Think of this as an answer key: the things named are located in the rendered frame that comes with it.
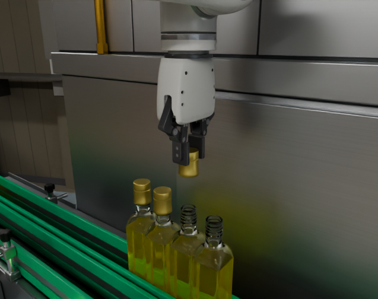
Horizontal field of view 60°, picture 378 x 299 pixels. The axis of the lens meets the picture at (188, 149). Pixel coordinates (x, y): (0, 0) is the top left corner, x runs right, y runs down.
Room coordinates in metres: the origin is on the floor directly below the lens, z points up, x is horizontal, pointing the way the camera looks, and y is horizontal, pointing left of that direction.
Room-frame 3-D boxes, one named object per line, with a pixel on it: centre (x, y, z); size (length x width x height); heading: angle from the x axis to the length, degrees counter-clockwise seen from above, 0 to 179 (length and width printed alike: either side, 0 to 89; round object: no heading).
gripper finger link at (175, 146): (0.50, 0.02, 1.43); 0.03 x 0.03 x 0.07; 52
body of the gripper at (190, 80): (0.53, 0.00, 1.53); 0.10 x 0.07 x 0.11; 142
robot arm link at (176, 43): (0.53, 0.00, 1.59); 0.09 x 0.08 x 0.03; 142
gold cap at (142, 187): (0.60, 0.09, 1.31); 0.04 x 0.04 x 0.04
